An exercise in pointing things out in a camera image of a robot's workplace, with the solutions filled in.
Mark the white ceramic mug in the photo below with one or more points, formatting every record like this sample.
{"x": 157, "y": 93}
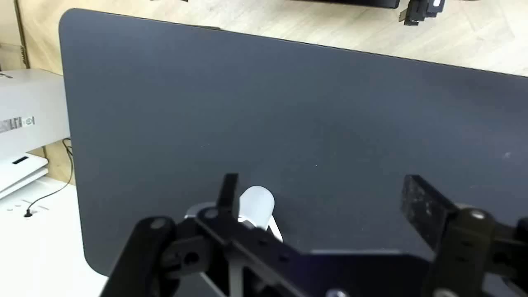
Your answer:
{"x": 198, "y": 209}

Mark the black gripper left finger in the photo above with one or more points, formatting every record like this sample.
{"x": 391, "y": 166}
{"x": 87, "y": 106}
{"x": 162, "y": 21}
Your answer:
{"x": 165, "y": 253}

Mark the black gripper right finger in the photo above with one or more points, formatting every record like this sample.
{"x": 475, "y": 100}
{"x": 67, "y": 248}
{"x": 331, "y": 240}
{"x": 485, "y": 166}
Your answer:
{"x": 429, "y": 212}

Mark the white printer box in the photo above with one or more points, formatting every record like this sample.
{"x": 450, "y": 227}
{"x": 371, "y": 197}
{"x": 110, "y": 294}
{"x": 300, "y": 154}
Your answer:
{"x": 26, "y": 105}

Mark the white flat box stack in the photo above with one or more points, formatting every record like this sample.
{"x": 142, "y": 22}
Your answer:
{"x": 16, "y": 171}

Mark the white plastic spoon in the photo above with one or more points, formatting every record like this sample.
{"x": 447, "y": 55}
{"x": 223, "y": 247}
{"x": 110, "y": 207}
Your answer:
{"x": 256, "y": 207}

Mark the black clamp device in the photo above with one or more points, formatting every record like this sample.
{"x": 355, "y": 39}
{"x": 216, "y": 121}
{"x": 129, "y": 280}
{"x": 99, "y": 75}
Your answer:
{"x": 421, "y": 11}

